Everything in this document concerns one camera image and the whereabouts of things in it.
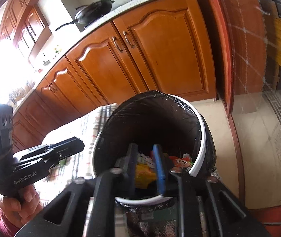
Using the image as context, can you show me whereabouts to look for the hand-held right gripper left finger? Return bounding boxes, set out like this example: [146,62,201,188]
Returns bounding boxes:
[14,143,141,237]

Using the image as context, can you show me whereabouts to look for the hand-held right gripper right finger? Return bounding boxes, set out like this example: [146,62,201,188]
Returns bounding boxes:
[152,144,272,237]

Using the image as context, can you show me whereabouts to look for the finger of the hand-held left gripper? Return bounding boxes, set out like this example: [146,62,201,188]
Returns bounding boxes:
[42,136,84,151]
[43,143,85,169]

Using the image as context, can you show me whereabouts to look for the yellow foam fruit net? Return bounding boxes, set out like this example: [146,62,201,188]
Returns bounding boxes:
[135,163,158,189]

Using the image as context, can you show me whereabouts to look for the colourful cartoon snack wrapper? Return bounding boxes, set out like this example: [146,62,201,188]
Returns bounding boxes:
[168,153,195,174]

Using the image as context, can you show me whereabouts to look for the white trash bin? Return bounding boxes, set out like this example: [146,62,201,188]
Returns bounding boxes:
[90,92,207,206]

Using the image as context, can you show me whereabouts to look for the person's left hand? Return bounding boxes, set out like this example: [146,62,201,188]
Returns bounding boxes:
[0,185,44,229]

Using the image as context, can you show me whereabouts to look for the plaid tablecloth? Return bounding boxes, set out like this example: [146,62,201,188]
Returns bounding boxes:
[35,103,131,237]

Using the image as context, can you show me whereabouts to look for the kitchen window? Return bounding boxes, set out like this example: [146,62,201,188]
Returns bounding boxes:
[0,0,47,109]

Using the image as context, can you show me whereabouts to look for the wooden base cabinets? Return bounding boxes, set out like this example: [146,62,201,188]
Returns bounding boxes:
[8,0,218,153]

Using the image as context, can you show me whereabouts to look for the white kitchen countertop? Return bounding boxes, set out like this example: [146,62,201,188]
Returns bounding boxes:
[11,0,198,115]

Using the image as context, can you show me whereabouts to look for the glass sliding door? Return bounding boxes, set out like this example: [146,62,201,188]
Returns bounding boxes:
[217,0,281,213]

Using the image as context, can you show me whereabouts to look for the black wok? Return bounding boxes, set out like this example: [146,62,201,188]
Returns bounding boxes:
[54,0,114,32]

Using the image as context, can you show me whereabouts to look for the wooden wall cabinets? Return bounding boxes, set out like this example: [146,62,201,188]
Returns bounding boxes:
[0,0,52,60]

